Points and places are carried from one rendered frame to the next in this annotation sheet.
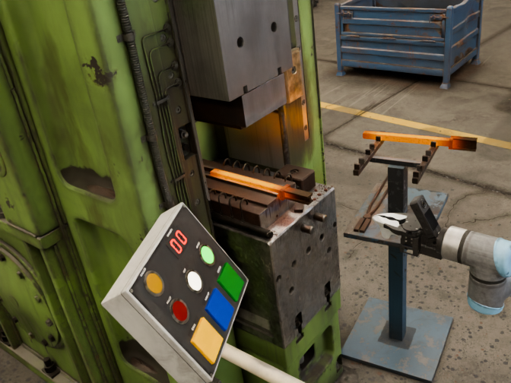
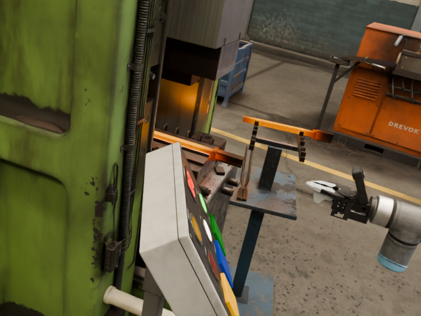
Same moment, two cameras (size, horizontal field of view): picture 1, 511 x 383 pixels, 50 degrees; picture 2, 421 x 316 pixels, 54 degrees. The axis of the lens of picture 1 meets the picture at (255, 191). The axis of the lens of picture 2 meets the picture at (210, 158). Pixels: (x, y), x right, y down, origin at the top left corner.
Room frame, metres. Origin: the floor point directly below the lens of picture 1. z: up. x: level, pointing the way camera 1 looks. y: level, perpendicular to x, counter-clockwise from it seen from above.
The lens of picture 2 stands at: (0.43, 0.51, 1.57)
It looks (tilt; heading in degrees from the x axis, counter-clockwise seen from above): 25 degrees down; 332
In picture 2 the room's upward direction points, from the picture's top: 11 degrees clockwise
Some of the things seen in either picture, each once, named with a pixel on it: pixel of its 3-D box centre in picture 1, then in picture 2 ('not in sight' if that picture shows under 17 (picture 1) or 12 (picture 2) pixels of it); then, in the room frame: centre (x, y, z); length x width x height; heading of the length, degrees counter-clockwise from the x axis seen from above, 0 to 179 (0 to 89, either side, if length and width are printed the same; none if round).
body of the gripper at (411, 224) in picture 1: (423, 237); (351, 204); (1.22, -0.44, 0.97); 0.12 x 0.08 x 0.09; 48
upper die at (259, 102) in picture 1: (211, 91); (163, 42); (1.65, 0.09, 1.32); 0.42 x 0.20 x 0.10; 48
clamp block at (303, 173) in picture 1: (294, 179); (207, 145); (1.69, -0.14, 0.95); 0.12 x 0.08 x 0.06; 48
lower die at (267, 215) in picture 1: (229, 191); (150, 148); (1.65, 0.09, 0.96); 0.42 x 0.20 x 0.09; 48
